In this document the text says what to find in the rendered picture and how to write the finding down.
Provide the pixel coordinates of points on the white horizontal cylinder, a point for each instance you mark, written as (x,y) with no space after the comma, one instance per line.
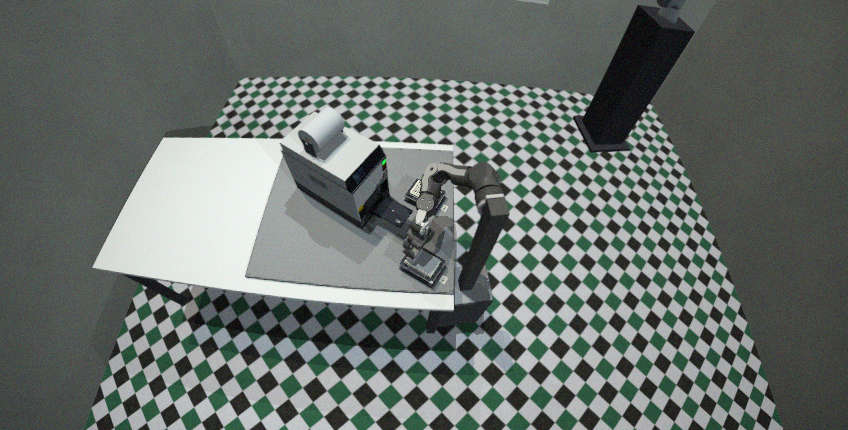
(321,129)

